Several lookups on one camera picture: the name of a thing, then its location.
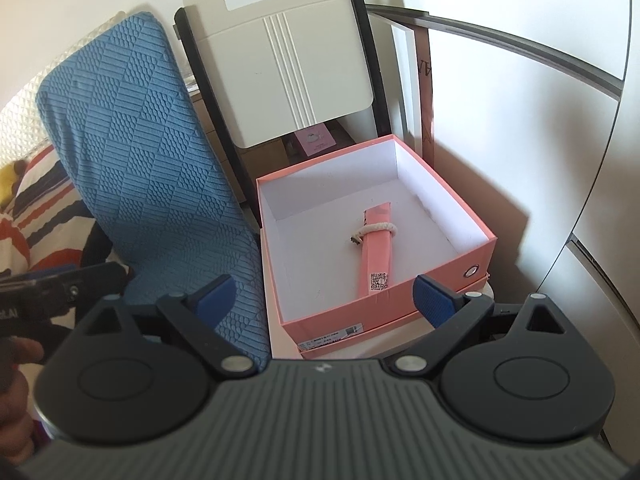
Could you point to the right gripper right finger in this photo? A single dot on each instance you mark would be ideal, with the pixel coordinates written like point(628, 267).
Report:
point(455, 318)

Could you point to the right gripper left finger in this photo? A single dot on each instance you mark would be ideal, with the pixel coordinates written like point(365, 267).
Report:
point(194, 318)

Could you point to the pink paper bag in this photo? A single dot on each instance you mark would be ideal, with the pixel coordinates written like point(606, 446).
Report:
point(375, 240)

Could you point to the person's left hand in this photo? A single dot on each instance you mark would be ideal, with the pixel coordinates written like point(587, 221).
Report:
point(16, 423)

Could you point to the striped blanket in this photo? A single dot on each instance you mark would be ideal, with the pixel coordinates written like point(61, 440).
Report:
point(47, 225)

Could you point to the yellow plush toy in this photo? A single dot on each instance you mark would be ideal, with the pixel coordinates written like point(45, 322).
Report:
point(10, 179)

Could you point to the pink open box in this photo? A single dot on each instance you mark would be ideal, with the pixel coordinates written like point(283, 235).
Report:
point(347, 233)

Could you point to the blue textured cushion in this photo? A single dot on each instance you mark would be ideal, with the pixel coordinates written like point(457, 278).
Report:
point(123, 125)

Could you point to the small pink card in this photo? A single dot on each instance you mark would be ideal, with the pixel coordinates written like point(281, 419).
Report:
point(314, 140)

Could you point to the white folding chair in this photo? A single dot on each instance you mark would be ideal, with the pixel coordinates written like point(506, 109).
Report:
point(272, 67)

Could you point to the black metal rail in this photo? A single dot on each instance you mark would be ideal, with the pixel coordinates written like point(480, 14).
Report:
point(565, 63)

